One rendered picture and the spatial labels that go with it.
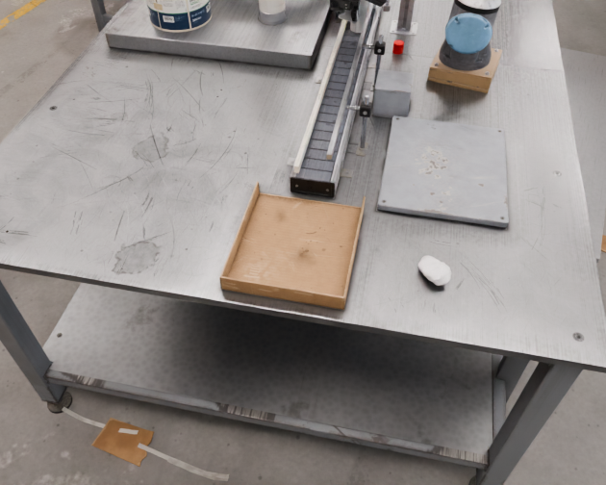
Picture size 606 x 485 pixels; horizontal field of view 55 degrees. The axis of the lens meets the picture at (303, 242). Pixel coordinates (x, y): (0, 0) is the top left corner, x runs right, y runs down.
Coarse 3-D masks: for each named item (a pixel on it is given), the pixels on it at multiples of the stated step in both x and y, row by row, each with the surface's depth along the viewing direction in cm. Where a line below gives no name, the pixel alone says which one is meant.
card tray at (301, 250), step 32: (256, 192) 138; (256, 224) 134; (288, 224) 134; (320, 224) 134; (352, 224) 134; (256, 256) 128; (288, 256) 128; (320, 256) 128; (352, 256) 123; (224, 288) 121; (256, 288) 119; (288, 288) 117; (320, 288) 122
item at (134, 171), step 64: (128, 0) 210; (448, 0) 210; (512, 0) 210; (128, 64) 181; (192, 64) 181; (256, 64) 181; (320, 64) 181; (384, 64) 181; (512, 64) 181; (64, 128) 159; (128, 128) 159; (192, 128) 159; (256, 128) 159; (384, 128) 159; (512, 128) 159; (0, 192) 142; (64, 192) 142; (128, 192) 142; (192, 192) 142; (512, 192) 142; (576, 192) 142; (0, 256) 128; (64, 256) 128; (128, 256) 128; (192, 256) 128; (384, 256) 128; (448, 256) 128; (512, 256) 128; (576, 256) 128; (320, 320) 118; (384, 320) 117; (448, 320) 117; (512, 320) 117; (576, 320) 117
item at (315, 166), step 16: (368, 32) 185; (352, 48) 178; (336, 64) 172; (336, 80) 166; (336, 96) 161; (352, 96) 167; (320, 112) 156; (336, 112) 156; (320, 128) 151; (320, 144) 146; (336, 144) 146; (304, 160) 142; (320, 160) 142; (304, 176) 138; (320, 176) 138
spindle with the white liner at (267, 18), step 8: (264, 0) 183; (272, 0) 182; (280, 0) 183; (264, 8) 185; (272, 8) 184; (280, 8) 185; (264, 16) 187; (272, 16) 186; (280, 16) 187; (272, 24) 188
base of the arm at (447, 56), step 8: (448, 48) 171; (488, 48) 169; (440, 56) 174; (448, 56) 172; (456, 56) 168; (464, 56) 168; (472, 56) 167; (480, 56) 169; (488, 56) 170; (448, 64) 171; (456, 64) 170; (464, 64) 169; (472, 64) 168; (480, 64) 169
